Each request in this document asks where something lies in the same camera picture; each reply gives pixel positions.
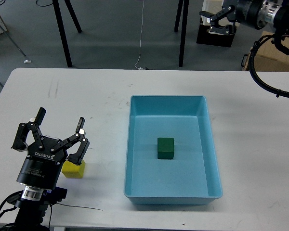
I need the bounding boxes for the black trestle legs right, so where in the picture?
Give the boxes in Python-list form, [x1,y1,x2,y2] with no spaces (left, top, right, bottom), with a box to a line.
[174,0,189,67]

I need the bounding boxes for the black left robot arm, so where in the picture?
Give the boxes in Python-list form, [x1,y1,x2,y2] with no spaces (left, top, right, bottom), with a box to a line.
[0,107,90,231]

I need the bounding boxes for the black trestle legs left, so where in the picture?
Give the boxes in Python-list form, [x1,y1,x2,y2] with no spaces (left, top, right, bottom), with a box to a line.
[52,0,83,68]

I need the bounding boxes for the black trestle legs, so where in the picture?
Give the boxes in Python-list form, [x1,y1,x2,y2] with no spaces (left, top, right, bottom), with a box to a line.
[174,0,189,67]
[52,0,83,68]

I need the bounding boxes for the yellow wooden block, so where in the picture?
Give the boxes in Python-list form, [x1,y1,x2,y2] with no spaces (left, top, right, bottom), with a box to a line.
[61,160,85,179]

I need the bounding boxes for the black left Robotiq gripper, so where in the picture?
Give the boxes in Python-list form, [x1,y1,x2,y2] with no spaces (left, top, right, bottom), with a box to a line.
[12,107,90,190]

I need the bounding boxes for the black corrugated cable hose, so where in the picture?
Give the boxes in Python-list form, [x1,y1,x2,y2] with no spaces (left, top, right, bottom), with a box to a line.
[249,35,289,99]

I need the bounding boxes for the light blue plastic bin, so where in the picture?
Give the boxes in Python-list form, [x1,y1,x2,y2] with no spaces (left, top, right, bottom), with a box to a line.
[124,95,223,205]

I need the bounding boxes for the white hanging cable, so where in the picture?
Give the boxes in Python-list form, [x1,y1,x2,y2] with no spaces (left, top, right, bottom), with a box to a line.
[134,0,148,71]

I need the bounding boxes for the green wooden block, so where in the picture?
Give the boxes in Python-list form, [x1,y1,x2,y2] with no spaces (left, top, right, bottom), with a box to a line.
[157,137,174,160]

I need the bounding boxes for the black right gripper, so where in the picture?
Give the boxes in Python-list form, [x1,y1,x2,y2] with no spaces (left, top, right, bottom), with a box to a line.
[199,0,266,36]

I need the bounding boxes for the cardboard box with handles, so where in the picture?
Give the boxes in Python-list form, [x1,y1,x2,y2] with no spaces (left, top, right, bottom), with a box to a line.
[241,38,289,72]

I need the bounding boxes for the white plastic crate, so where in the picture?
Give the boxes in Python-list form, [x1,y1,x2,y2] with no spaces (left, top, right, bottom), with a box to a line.
[201,0,228,26]

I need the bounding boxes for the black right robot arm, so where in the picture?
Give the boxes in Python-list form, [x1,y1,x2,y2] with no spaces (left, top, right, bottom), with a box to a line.
[199,0,289,55]

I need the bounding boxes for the black storage box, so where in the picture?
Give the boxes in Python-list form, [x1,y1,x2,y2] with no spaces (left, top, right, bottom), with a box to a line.
[196,24,235,47]

